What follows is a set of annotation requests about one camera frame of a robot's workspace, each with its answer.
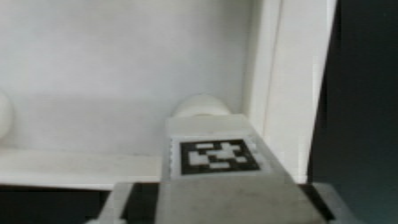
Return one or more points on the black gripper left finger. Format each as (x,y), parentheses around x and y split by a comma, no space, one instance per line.
(129,204)

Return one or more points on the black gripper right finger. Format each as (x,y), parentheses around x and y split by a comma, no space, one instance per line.
(328,203)

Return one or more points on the white table leg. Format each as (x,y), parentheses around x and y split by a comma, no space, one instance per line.
(223,185)

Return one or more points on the white square table top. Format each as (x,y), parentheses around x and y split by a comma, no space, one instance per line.
(104,60)

